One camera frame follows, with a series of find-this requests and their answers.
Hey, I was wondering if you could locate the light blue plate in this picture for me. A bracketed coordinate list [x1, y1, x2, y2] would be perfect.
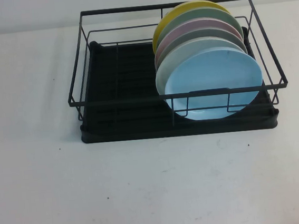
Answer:
[160, 45, 267, 123]

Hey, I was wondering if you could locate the black dish drying rack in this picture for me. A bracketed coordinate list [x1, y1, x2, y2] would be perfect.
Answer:
[71, 23, 281, 146]

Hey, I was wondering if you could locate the pale mint plate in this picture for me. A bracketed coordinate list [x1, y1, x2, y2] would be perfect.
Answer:
[151, 33, 251, 99]

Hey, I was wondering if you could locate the yellow plate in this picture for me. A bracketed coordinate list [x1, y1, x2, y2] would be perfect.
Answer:
[149, 0, 236, 60]

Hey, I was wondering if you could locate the grey plate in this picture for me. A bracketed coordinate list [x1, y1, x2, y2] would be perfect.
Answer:
[152, 24, 248, 67]

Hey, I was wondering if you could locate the pink plate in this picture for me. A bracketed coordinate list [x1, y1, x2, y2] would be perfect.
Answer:
[151, 14, 244, 64]

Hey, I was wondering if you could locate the green plate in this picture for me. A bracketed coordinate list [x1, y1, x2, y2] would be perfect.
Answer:
[152, 4, 245, 54]

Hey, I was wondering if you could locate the black wire dish rack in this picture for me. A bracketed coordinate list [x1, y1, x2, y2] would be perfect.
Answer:
[59, 0, 291, 136]

